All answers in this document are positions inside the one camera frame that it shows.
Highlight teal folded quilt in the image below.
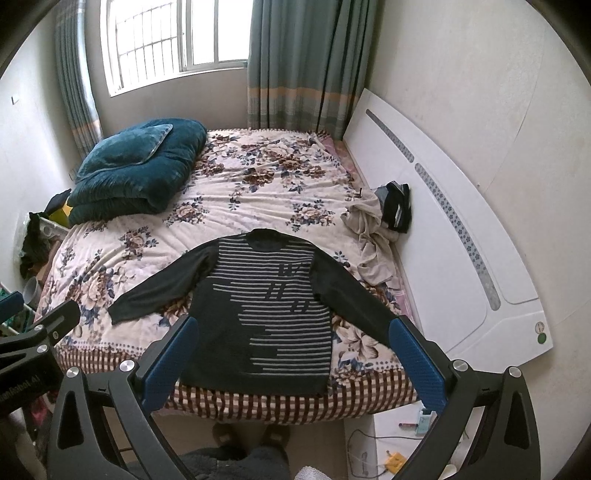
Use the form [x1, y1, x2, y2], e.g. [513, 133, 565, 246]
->
[68, 118, 207, 225]

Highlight black striped sweater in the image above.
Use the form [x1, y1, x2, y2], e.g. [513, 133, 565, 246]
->
[108, 229, 394, 396]

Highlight black grey garment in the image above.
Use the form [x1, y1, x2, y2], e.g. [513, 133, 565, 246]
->
[375, 181, 412, 234]

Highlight right green curtain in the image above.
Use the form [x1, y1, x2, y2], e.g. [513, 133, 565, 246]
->
[247, 0, 379, 140]

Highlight yellow small object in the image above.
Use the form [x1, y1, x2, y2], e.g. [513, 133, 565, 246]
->
[384, 452, 407, 475]

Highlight left green curtain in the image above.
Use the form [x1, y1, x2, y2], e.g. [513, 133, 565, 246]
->
[54, 0, 103, 159]

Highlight floral fleece bed blanket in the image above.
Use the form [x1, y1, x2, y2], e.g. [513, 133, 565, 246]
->
[39, 130, 417, 424]

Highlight green curtain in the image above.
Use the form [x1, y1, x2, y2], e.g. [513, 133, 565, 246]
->
[247, 0, 379, 140]
[54, 0, 103, 159]

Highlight teal pillow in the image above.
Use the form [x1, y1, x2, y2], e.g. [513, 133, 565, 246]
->
[76, 123, 173, 183]

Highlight window with bars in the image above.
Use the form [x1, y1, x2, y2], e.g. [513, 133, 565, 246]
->
[100, 0, 253, 96]

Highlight person dark fuzzy legs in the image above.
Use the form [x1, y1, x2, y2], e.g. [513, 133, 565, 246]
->
[180, 423, 291, 480]

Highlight grey cup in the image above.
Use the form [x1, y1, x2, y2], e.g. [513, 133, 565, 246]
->
[22, 277, 42, 309]

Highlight dark clothes pile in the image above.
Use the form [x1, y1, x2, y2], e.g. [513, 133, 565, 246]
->
[19, 189, 71, 279]

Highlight beige crumpled garment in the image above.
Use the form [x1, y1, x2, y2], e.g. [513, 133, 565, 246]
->
[341, 189, 402, 290]

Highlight teal small box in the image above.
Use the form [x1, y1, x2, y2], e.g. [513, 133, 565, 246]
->
[415, 408, 437, 437]

